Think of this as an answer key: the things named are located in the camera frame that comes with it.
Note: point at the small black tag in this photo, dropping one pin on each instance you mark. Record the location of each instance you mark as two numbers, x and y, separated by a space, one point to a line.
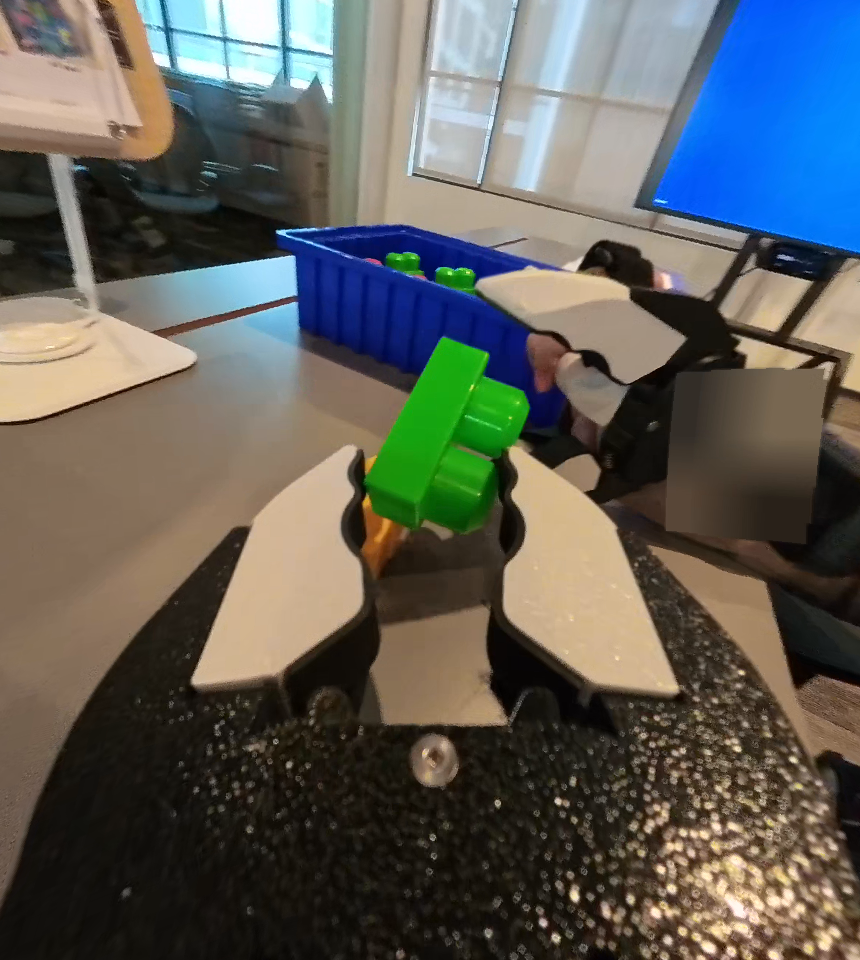
116 37

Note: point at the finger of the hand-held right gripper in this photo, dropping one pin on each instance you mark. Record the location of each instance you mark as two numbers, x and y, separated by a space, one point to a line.
595 315
587 390

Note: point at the black display stand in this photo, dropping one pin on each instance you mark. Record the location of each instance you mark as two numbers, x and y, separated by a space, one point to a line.
805 261

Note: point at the large blue display screen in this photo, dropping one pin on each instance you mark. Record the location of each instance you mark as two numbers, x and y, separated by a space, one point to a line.
797 112

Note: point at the dark rounded object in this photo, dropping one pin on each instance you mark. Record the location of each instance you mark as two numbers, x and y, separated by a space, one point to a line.
614 262

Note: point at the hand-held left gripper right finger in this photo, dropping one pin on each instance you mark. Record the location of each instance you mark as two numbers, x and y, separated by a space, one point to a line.
580 592

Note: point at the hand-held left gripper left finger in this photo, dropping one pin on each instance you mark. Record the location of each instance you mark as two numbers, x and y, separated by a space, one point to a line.
287 592

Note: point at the blue plastic bin with blocks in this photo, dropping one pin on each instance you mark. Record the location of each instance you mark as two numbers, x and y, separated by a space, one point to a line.
370 315

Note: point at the green two-stud mega block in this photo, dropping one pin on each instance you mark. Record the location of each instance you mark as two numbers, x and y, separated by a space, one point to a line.
430 420

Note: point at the wooden board document stand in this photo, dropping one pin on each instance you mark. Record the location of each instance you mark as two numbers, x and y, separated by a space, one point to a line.
62 375

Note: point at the cardboard box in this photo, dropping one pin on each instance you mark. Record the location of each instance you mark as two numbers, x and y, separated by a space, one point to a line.
302 112

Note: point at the person's legs in jeans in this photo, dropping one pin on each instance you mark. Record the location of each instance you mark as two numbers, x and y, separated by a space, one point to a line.
842 652

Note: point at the yellow one-stud mega block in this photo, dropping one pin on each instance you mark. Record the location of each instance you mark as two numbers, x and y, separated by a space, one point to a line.
381 544

